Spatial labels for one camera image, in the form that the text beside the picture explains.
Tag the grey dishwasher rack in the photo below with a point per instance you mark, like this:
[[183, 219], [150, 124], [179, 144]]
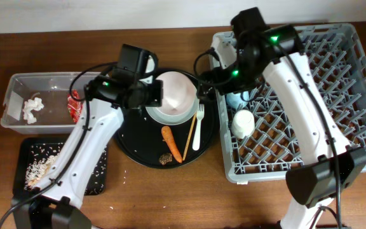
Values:
[[338, 64]]

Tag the clear plastic waste bin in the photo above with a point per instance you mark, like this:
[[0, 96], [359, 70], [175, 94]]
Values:
[[53, 89]]

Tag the white plastic cup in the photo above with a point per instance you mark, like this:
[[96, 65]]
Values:
[[243, 124]]

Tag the light blue plastic cup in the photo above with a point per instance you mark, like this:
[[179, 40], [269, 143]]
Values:
[[237, 101]]

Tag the pink bowl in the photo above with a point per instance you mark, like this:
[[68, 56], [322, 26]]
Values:
[[178, 93]]

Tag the crumpled white tissue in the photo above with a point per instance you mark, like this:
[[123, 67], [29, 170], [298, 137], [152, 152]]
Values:
[[31, 105]]

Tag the wooden chopstick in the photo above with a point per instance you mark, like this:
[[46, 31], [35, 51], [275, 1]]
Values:
[[189, 137]]

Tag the round black tray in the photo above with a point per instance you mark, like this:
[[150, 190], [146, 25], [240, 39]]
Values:
[[141, 140]]

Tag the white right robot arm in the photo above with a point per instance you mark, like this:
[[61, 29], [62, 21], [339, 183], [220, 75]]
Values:
[[277, 54]]

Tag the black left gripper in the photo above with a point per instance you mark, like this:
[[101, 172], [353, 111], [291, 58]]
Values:
[[155, 99]]

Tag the rice and peanut scraps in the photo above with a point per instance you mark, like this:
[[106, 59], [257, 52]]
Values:
[[42, 158]]

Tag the white label in bin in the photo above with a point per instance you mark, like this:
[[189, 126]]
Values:
[[15, 106]]

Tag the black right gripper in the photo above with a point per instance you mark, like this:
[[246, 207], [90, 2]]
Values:
[[224, 85]]

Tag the orange carrot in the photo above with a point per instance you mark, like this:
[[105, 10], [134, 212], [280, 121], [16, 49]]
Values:
[[170, 141]]

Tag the brown food scrap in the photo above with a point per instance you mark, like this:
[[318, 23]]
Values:
[[165, 158]]

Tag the red snack wrapper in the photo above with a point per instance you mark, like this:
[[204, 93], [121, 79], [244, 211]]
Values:
[[74, 108]]

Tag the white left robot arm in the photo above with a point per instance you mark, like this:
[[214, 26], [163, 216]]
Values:
[[59, 194]]

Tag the light grey plate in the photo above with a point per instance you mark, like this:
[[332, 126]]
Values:
[[176, 119]]

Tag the white plastic fork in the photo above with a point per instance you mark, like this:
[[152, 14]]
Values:
[[197, 135]]

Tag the black rectangular food tray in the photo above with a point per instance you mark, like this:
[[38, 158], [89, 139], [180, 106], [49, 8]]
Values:
[[25, 157]]

